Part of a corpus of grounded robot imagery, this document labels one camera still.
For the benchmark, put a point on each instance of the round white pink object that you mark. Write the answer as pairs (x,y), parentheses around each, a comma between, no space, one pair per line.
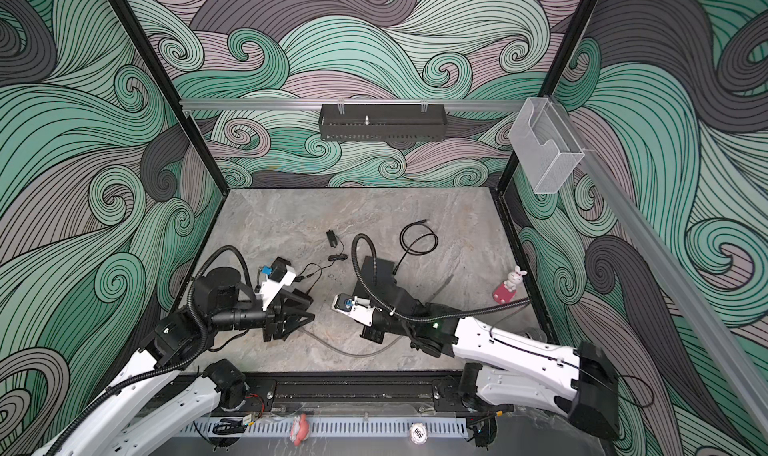
(418,433)

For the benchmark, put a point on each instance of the large black network switch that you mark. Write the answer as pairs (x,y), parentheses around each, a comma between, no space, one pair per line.
(388,295)

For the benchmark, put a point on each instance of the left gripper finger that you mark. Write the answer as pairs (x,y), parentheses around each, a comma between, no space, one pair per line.
(296,299)
(299,321)

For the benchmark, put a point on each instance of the pink toy on duct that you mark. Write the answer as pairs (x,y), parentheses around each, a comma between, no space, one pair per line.
(300,430)

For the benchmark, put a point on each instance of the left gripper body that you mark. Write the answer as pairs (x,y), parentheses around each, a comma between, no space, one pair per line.
(272,325)

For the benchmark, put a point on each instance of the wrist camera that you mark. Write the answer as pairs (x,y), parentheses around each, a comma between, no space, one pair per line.
(271,285)
(360,310)

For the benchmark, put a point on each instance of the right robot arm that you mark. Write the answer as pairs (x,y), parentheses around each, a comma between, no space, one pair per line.
(578,383)

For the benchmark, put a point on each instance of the black adapter with bundled cable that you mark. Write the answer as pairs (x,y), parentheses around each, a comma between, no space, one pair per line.
(338,246)

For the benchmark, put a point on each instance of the clear acrylic wall box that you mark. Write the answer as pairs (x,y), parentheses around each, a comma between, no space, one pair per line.
(545,141)

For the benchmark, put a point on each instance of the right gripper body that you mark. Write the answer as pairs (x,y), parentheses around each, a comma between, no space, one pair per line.
(376,333)

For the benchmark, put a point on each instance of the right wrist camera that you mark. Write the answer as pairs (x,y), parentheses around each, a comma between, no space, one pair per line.
(360,310)

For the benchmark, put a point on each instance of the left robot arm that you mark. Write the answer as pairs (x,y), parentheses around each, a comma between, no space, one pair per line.
(223,297)

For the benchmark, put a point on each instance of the black perforated wall tray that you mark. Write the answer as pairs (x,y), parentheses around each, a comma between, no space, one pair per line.
(382,123)

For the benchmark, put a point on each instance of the pink bunny figurine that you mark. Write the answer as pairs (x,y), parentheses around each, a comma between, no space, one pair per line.
(506,291)

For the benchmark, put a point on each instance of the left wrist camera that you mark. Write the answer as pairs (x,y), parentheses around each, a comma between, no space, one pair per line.
(271,285)

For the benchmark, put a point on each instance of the white slotted cable duct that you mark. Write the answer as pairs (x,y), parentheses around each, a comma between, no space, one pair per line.
(334,427)

